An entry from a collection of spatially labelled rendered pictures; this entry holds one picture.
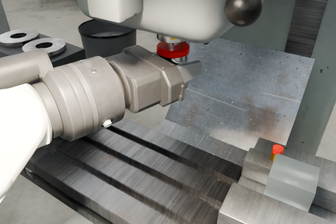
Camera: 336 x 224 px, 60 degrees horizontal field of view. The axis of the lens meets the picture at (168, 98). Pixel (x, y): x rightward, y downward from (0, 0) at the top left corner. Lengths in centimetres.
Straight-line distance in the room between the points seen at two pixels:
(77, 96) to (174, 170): 34
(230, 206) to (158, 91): 19
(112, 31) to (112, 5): 245
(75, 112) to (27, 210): 163
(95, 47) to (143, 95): 200
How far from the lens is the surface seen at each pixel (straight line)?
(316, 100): 81
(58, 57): 66
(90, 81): 33
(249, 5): 24
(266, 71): 77
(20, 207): 197
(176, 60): 41
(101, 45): 232
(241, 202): 44
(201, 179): 60
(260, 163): 50
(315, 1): 72
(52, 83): 33
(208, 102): 80
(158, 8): 30
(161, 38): 40
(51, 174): 65
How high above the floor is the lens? 143
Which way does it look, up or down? 33 degrees down
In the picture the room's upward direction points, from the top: straight up
